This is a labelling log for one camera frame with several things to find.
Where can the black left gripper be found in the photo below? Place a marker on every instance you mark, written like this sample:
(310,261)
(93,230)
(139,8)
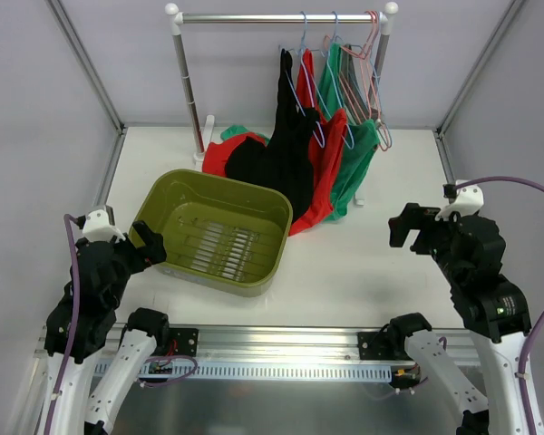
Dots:
(136,252)

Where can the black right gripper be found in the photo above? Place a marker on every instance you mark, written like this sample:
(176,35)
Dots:
(419,227)

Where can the black tank top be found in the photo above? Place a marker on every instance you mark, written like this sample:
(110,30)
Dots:
(283,163)

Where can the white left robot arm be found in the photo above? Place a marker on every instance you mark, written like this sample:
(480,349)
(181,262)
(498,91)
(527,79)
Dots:
(77,329)

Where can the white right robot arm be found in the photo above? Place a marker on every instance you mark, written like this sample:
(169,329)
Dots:
(495,313)

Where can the green tank top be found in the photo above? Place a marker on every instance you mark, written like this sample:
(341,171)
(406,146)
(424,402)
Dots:
(354,163)

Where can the blue hanger under green top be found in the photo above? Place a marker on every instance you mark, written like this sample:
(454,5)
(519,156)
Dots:
(331,54)

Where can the red tank top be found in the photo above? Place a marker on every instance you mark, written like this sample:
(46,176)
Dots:
(326,162)

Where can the blue hanger under red top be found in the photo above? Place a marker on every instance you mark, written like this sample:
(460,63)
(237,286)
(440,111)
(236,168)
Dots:
(313,91)

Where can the olive green plastic basket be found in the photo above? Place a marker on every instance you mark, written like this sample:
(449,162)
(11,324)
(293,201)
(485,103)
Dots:
(221,233)

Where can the white and steel clothes rack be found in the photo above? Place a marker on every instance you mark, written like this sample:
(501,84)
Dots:
(211,48)

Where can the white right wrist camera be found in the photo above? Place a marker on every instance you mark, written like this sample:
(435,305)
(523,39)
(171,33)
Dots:
(465,201)

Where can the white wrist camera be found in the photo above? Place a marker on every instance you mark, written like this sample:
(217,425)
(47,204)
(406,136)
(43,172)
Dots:
(465,201)
(99,225)

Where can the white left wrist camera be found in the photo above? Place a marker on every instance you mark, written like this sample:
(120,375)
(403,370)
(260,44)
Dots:
(99,225)

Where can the aluminium front rail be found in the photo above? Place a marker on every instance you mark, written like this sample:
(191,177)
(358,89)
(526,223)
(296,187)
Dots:
(265,353)

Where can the pink wire hanger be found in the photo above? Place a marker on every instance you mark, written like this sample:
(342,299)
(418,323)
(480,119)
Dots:
(359,82)

